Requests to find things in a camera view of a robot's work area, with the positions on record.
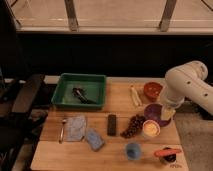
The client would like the bunch of dark grapes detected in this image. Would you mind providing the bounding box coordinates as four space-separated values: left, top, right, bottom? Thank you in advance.
121 115 146 138

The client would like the black rectangular block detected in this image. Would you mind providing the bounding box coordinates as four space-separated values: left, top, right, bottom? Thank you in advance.
107 114 117 136

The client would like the black utensil in tray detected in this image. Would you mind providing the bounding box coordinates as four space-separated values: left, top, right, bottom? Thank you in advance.
72 87 95 104

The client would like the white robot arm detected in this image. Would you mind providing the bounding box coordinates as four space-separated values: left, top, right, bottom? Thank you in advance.
160 61 213 120

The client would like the metal spoon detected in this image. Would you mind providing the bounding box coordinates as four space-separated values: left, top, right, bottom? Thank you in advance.
59 118 67 144

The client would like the red bowl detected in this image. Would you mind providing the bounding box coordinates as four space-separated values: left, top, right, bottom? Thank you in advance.
143 82 163 102

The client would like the blue grey cloth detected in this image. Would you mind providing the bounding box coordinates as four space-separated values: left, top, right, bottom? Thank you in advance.
67 115 87 142

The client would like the purple plate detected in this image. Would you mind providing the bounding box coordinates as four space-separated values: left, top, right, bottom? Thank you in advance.
144 103 170 127

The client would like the blue cup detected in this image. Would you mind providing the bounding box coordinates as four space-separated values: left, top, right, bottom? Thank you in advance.
125 143 142 161

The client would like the green plastic tray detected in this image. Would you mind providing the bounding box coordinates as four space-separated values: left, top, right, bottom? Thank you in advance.
51 73 106 110

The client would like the pale yellow banana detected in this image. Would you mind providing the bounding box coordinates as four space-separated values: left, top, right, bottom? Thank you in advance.
130 85 142 106

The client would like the orange carrot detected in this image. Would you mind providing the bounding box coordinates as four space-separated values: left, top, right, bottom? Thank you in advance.
154 149 182 157

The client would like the yellow cup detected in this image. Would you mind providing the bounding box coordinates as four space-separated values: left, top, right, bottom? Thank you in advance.
142 120 160 139

